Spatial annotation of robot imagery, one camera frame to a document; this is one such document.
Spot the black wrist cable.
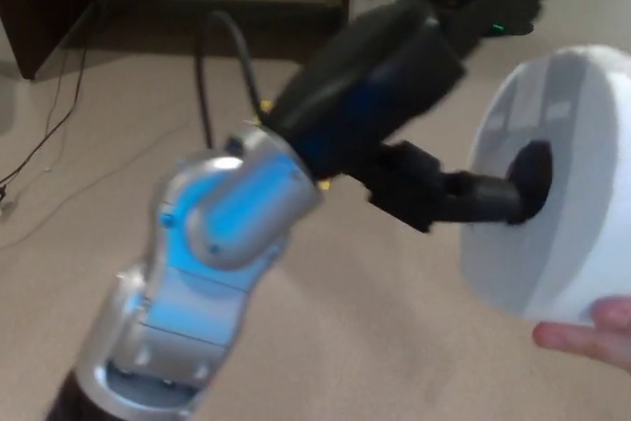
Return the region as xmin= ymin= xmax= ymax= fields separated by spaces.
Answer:
xmin=196 ymin=10 xmax=266 ymax=149

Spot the person's bare hand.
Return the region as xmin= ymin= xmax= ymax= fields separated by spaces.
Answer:
xmin=532 ymin=294 xmax=631 ymax=369

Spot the thin grey cable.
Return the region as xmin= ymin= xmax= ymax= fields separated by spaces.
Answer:
xmin=0 ymin=127 xmax=208 ymax=250

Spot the thin dark cable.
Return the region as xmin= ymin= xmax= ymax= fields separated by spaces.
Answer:
xmin=41 ymin=0 xmax=103 ymax=174

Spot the thick black power cable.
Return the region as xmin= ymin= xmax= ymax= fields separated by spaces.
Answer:
xmin=0 ymin=0 xmax=115 ymax=184

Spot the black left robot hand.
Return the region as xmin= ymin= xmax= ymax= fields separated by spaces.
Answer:
xmin=255 ymin=0 xmax=610 ymax=236

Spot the dark wooden desk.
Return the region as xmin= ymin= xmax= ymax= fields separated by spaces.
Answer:
xmin=0 ymin=0 xmax=364 ymax=81

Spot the white toilet paper roll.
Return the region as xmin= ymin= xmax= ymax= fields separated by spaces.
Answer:
xmin=457 ymin=43 xmax=631 ymax=327

